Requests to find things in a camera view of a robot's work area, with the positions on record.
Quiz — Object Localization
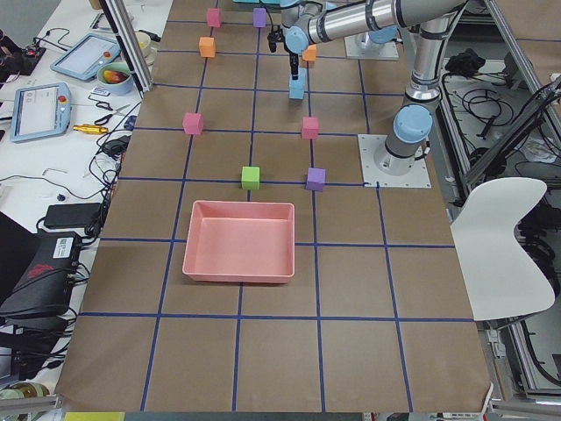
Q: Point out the gold metal cylinder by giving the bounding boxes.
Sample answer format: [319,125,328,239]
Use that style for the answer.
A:
[73,125,109,135]

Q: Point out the purple foam block near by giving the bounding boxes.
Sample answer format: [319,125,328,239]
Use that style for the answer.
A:
[305,168,326,192]

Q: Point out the black scissors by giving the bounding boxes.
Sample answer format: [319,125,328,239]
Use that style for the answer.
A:
[94,101,128,126]

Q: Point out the aluminium frame post left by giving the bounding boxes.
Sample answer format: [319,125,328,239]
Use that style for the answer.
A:
[100,0,153,96]

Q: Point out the white mug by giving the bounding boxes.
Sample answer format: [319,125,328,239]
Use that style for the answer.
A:
[135,32,157,65]

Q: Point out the pink foam block mid right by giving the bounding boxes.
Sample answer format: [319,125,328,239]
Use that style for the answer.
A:
[301,117,320,139]

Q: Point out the pink foam block far left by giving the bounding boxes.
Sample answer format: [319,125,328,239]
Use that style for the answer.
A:
[206,8,222,28]

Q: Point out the black power adapter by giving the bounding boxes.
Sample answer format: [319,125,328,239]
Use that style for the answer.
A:
[43,203,101,229]

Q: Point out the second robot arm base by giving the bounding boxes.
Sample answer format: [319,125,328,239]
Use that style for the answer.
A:
[344,25,399,61]

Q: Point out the white chair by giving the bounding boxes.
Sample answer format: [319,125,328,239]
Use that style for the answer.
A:
[451,177,555,321]

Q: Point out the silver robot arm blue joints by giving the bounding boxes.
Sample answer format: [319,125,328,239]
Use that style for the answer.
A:
[280,0,472,173]

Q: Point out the teach pendant near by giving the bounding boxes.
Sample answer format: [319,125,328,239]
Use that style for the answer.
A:
[10,82,72,143]

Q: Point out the orange foam block right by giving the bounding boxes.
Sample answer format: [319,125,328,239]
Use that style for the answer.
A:
[302,45,317,62]

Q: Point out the light blue foam block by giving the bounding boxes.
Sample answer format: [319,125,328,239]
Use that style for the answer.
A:
[289,80,306,100]
[289,68,307,89]

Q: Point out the teach pendant far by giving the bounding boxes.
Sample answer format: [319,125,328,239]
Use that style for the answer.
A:
[50,33,121,81]

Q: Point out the purple foam block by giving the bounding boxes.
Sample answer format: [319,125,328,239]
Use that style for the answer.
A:
[305,168,326,192]
[252,7,267,28]

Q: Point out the teach pendant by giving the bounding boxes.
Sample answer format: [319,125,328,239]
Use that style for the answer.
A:
[50,33,121,81]
[10,82,72,143]

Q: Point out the purple foam block far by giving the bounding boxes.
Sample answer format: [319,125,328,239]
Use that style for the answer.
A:
[252,7,267,28]

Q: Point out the pink foam block mid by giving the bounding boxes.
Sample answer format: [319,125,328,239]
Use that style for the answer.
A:
[182,112,203,135]
[301,117,320,139]

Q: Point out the orange foam block left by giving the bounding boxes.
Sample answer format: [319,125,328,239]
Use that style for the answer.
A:
[198,37,217,58]

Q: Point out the bowl with fruit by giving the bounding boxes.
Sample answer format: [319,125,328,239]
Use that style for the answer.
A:
[96,62,134,96]

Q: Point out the green foam block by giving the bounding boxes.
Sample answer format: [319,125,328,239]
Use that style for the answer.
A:
[240,166,260,190]

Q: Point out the pink plastic tray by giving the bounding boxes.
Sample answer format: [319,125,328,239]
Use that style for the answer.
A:
[182,200,295,283]

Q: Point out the pink foam block mid left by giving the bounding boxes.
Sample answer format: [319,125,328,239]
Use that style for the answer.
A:
[182,112,203,135]

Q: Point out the orange foam block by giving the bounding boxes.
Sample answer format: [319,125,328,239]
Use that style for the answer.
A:
[198,37,217,58]
[302,45,317,62]

